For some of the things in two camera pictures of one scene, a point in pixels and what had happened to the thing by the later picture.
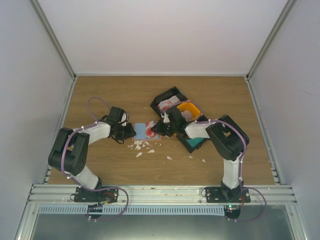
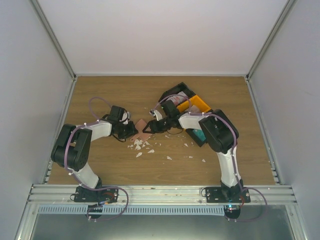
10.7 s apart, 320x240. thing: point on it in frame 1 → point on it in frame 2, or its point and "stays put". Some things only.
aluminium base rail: x=159 y=195 stays put
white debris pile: x=137 y=143 stays put
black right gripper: x=159 y=128 → x=153 y=123
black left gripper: x=130 y=133 stays put
